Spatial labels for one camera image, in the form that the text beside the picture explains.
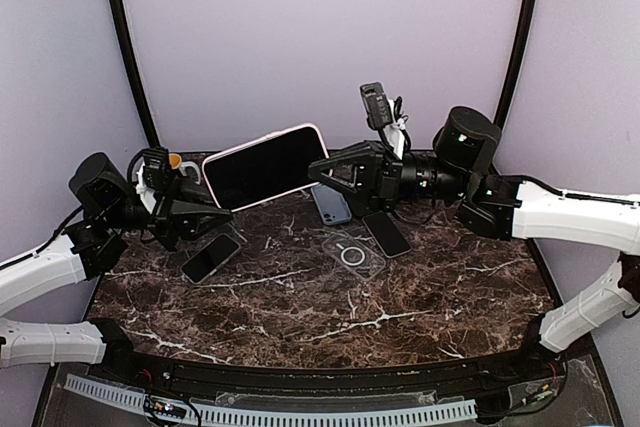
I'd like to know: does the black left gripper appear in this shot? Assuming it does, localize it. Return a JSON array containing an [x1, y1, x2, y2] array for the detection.
[[104, 167, 236, 251]]

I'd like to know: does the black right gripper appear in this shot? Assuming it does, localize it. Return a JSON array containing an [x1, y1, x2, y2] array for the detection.
[[307, 138, 471, 212]]

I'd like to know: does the phone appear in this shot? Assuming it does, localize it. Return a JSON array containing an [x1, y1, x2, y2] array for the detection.
[[181, 234, 241, 284], [362, 212, 411, 258], [202, 123, 328, 212]]

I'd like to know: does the light blue phone case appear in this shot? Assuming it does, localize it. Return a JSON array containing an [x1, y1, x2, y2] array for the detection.
[[311, 184, 352, 226]]

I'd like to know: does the clear magsafe phone case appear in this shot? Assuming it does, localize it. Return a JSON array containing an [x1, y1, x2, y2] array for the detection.
[[322, 234, 386, 281]]

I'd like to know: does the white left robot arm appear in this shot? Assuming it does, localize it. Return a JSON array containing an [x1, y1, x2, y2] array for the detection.
[[1, 148, 233, 383]]

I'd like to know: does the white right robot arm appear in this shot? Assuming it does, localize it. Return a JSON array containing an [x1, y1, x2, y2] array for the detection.
[[308, 106, 639, 381]]

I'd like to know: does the white patterned mug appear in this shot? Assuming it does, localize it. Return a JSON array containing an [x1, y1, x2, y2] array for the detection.
[[168, 153, 202, 184]]

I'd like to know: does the left green circuit board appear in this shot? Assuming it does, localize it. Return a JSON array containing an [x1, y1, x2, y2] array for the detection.
[[143, 396, 187, 422]]

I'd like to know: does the green circuit board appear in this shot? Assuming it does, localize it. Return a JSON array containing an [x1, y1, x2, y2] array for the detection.
[[520, 383, 556, 406], [143, 396, 187, 422]]

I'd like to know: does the right green circuit board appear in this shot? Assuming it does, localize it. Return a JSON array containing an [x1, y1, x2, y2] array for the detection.
[[520, 383, 556, 406]]

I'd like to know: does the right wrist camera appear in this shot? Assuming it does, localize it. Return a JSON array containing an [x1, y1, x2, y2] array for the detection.
[[359, 82, 411, 160]]

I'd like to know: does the black front rail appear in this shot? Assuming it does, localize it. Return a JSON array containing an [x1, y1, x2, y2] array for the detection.
[[88, 352, 566, 398]]

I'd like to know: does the white slotted cable duct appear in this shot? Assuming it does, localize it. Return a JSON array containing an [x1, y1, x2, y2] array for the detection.
[[64, 374, 477, 427]]

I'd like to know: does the black right frame post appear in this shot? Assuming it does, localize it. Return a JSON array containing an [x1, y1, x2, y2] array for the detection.
[[494, 0, 536, 129]]

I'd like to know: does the black frame post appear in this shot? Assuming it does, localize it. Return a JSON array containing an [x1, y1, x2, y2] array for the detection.
[[494, 0, 536, 129], [108, 0, 161, 147]]

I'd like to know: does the black left frame post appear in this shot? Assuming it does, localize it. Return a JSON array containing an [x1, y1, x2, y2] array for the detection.
[[108, 0, 161, 147]]

